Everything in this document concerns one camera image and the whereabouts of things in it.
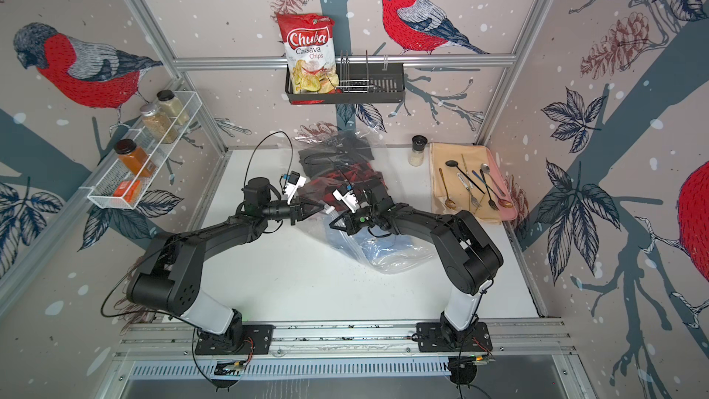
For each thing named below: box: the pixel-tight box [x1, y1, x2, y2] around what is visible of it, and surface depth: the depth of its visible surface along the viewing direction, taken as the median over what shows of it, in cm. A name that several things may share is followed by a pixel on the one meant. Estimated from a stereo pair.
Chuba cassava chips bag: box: [276, 13, 340, 106], surface depth 84 cm
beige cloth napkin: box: [429, 143, 509, 223], surface depth 110 cm
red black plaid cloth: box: [300, 161, 389, 212], surface depth 109 cm
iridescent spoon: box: [480, 163, 514, 209], surface depth 103 cm
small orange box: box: [112, 180, 142, 203], surface depth 68 cm
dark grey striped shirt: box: [297, 135, 375, 178], surface depth 117 cm
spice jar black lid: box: [156, 89, 191, 126], surface depth 82 cm
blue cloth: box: [339, 228, 426, 266], surface depth 89 cm
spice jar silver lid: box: [139, 103, 179, 145], surface depth 78 cm
